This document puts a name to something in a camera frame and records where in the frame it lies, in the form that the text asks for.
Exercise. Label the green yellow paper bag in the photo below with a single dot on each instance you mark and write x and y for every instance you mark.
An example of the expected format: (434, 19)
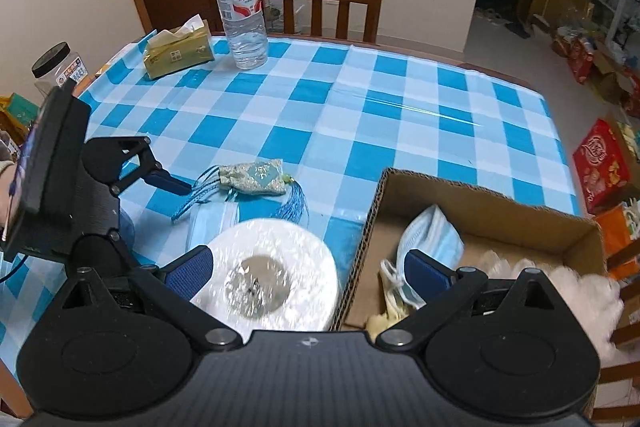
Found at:
(17, 116)

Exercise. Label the red gift box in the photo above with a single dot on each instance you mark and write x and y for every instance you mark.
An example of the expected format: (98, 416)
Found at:
(602, 170)

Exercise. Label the pink mesh bath pouf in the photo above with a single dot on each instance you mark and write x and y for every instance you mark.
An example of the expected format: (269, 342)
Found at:
(593, 299)

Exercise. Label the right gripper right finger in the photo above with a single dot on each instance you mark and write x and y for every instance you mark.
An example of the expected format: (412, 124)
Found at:
(432, 274)

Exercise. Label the wooden chair right side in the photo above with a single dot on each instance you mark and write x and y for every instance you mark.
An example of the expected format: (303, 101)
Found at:
(625, 336)

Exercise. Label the clear plastic water bottle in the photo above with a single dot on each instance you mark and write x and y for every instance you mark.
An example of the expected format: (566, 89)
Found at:
(245, 29)

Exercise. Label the yellow knotted cloth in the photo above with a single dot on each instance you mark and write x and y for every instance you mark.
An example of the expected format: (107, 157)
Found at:
(395, 309)

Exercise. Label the open cardboard carton on floor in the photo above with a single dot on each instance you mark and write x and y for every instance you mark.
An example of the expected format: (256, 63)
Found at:
(617, 84)

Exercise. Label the toilet paper roll green wrap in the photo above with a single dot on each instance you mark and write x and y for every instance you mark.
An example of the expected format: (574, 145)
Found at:
(270, 275)

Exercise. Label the gold tissue pack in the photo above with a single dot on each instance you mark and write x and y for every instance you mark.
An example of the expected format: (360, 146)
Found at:
(170, 51)

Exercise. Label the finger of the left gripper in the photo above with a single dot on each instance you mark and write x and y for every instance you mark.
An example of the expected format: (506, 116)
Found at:
(155, 171)

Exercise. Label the clear jar black lid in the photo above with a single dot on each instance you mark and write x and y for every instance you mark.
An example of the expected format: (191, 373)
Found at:
(54, 67)

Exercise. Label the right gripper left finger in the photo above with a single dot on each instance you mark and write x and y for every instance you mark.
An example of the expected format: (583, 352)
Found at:
(170, 290)

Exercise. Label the orange bag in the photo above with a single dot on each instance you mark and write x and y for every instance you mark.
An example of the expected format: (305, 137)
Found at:
(620, 229)

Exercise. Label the blue checkered tablecloth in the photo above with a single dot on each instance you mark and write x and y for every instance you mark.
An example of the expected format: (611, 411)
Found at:
(337, 116)

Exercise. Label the blue face mask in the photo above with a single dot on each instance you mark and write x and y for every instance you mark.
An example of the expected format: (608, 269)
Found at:
(207, 221)
(433, 235)

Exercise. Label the cardboard box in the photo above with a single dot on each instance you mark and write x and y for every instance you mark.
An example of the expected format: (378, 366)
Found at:
(500, 349)

